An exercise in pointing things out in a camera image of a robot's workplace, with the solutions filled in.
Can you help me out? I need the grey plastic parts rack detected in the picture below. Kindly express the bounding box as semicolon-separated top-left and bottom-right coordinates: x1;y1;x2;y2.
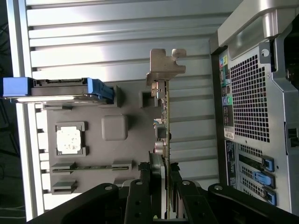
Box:
35;84;170;196

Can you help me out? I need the silver CPU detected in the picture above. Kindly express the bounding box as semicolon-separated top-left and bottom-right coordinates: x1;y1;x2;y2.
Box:
57;129;83;154

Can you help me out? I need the open metal PC case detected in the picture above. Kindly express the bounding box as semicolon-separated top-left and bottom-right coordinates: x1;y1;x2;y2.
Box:
209;0;299;214

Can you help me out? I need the hard disk blue caddy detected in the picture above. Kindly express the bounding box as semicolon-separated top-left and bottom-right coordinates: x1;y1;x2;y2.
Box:
0;77;115;105

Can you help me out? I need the grey case handle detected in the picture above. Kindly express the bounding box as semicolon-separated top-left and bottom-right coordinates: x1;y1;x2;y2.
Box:
217;0;292;61

